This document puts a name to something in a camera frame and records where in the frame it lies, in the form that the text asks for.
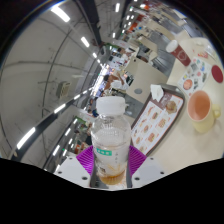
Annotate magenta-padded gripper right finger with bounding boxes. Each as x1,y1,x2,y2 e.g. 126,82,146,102
125,145,166,189

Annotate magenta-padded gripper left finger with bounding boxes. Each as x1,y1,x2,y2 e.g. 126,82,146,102
53,145,98,189

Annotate printed paper flyer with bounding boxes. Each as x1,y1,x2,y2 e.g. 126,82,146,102
177,56,213,98

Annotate dark food tray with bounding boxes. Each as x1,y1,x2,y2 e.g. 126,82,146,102
130,83,186,157

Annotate red paper cup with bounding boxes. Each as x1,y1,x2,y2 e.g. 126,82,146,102
165,39,192,67

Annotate yellow mug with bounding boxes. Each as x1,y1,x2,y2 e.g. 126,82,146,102
186,89,222,134

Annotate flat round red coaster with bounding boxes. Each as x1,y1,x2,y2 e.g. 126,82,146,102
210,64,224,84

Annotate ceiling lights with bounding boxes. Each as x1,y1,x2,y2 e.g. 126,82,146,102
16,3,151,158

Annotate beige chairs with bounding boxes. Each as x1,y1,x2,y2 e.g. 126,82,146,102
124,19,174,104

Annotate printed paper tray liner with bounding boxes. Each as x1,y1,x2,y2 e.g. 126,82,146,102
131,93,184,155

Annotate clear plastic bottle white cap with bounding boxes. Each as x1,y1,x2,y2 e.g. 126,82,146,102
90,96,132,186

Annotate ceiling air conditioner unit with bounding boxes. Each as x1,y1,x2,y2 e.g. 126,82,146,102
55,80,72,99

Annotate white paper napkin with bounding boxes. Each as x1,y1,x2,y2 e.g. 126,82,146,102
149,83,165,103

